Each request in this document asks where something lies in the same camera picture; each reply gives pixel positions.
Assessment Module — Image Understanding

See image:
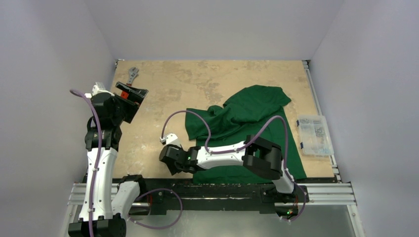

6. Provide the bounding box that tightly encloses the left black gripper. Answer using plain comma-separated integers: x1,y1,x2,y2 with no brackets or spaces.
111,82,147,125

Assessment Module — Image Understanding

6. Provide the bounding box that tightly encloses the green t-shirt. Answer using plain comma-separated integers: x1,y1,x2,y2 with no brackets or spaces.
185,85,292,184

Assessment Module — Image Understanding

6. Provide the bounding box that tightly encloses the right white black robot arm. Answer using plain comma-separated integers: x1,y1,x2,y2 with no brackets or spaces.
159,133,297,201

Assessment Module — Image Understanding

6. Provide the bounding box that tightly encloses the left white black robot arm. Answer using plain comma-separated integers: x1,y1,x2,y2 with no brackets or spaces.
68,82,148,237

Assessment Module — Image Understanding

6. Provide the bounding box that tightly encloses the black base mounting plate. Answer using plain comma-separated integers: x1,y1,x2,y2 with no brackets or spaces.
132,178,309,218

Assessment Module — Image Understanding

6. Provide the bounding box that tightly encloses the clear plastic parts box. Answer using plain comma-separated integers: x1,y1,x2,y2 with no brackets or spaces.
296,115,334,157

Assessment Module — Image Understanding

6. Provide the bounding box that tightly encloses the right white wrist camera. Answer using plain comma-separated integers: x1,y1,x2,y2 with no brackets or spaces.
160,133,182,148

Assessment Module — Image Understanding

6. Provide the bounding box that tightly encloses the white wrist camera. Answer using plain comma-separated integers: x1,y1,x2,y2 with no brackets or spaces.
84,82,108,98
160,133,182,148

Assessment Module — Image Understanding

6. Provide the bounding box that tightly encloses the red handled adjustable wrench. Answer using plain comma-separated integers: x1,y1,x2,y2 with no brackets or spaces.
127,67,139,86

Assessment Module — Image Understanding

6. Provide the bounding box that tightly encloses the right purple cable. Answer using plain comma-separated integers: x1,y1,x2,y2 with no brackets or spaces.
161,110,308,223

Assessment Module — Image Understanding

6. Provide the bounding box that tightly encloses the purple cable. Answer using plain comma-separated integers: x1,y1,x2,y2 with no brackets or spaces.
69,89,183,237
161,110,308,223

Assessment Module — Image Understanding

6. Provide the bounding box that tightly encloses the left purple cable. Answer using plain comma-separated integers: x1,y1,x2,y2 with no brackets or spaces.
69,89,183,237

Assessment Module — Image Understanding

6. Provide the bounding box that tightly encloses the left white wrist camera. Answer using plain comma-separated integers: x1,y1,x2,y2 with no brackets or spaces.
84,82,108,98

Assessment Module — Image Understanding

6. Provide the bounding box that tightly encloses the aluminium rail frame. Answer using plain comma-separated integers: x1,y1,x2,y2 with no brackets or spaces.
67,60,357,207

